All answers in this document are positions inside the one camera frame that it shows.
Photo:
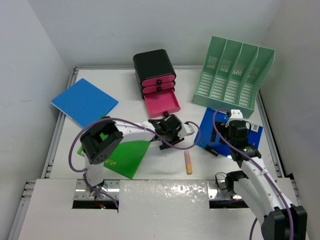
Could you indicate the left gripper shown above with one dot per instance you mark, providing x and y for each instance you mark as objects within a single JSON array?
[{"x": 176, "y": 138}]

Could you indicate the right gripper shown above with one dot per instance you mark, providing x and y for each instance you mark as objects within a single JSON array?
[{"x": 221, "y": 127}]

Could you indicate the pink bottom drawer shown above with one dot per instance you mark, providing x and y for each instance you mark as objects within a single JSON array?
[{"x": 159, "y": 103}]

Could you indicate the pink drawer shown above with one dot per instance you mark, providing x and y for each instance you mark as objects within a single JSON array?
[
  {"x": 159, "y": 103},
  {"x": 158, "y": 80},
  {"x": 158, "y": 88}
]

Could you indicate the blue black marker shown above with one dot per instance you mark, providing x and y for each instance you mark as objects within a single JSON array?
[{"x": 208, "y": 149}]

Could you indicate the orange pink highlighter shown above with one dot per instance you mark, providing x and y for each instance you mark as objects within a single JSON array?
[{"x": 188, "y": 164}]

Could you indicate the pink top drawer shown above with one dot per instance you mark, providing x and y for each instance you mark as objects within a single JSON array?
[{"x": 158, "y": 80}]

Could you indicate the black pink drawer organizer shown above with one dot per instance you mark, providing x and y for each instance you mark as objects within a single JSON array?
[{"x": 151, "y": 64}]

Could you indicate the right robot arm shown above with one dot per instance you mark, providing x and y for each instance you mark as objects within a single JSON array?
[{"x": 278, "y": 216}]

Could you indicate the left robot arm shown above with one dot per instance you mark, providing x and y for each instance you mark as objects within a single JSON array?
[{"x": 120, "y": 142}]

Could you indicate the pink middle drawer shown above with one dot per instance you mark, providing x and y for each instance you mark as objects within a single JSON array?
[{"x": 158, "y": 88}]

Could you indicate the green plastic folder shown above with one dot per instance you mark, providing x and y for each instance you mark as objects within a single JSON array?
[{"x": 113, "y": 143}]

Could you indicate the green file organizer rack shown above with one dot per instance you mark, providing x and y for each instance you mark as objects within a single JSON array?
[{"x": 232, "y": 75}]

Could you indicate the light blue notebook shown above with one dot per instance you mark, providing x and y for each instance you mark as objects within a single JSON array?
[{"x": 84, "y": 103}]

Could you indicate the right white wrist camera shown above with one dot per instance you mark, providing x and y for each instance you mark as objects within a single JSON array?
[{"x": 236, "y": 115}]

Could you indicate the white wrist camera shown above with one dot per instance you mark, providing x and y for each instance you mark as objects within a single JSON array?
[
  {"x": 236, "y": 115},
  {"x": 186, "y": 130}
]

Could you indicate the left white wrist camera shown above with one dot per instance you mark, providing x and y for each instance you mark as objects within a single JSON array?
[{"x": 186, "y": 130}]

